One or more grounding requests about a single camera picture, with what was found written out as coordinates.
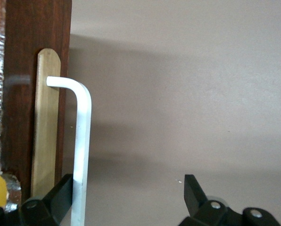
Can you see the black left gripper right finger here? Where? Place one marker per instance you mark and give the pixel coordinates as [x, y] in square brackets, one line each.
[201, 212]

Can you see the wooden drawer with dark front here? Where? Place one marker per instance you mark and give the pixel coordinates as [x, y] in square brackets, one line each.
[20, 106]

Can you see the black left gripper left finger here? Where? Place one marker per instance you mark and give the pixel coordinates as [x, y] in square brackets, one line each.
[51, 207]

